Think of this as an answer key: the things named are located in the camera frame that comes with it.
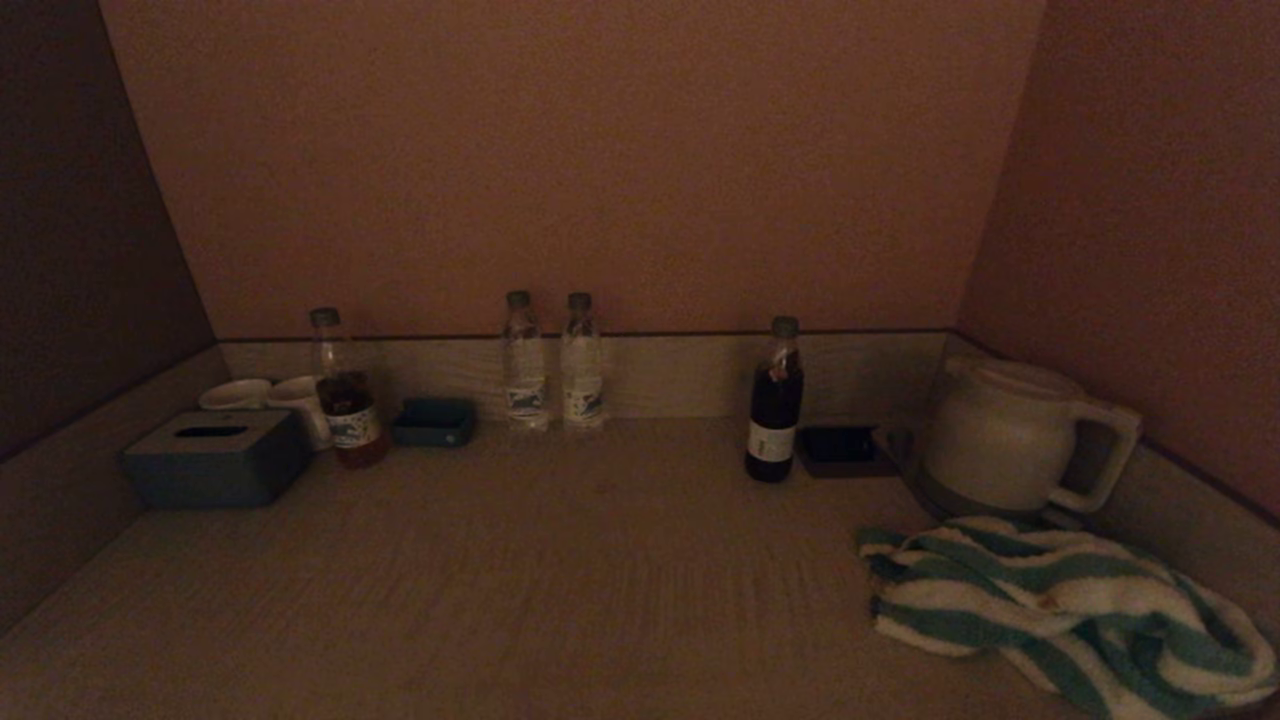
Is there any teal white striped towel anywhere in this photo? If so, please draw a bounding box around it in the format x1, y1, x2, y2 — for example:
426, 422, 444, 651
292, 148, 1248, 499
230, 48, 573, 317
857, 514, 1280, 720

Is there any clear water bottle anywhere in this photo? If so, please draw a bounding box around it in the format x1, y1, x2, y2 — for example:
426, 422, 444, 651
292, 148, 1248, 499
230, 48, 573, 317
501, 290, 550, 434
560, 291, 607, 432

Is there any full dark tea bottle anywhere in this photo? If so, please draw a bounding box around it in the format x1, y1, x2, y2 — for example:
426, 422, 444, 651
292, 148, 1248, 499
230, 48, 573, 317
745, 315, 807, 484

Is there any small teal tray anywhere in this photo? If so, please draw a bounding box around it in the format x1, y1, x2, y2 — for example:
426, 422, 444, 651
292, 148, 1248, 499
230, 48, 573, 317
390, 397, 477, 448

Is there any small black tray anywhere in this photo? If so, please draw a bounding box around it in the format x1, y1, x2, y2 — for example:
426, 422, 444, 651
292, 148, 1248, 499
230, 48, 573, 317
797, 424, 897, 479

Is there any half-full tea bottle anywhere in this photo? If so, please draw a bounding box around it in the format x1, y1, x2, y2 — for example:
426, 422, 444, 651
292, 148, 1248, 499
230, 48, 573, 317
307, 307, 391, 469

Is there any grey kettle base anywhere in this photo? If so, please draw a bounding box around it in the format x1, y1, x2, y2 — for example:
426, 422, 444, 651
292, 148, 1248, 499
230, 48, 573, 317
905, 468, 1091, 533

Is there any white cup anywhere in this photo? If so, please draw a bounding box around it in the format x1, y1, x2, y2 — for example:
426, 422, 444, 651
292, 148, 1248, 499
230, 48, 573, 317
266, 375, 333, 452
198, 377, 273, 412

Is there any white electric kettle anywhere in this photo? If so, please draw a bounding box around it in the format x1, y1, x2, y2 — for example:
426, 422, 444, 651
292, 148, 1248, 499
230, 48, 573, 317
905, 354, 1144, 516

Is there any grey tissue box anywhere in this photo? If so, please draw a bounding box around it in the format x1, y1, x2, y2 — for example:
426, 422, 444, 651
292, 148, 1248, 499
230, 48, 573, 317
120, 410, 311, 510

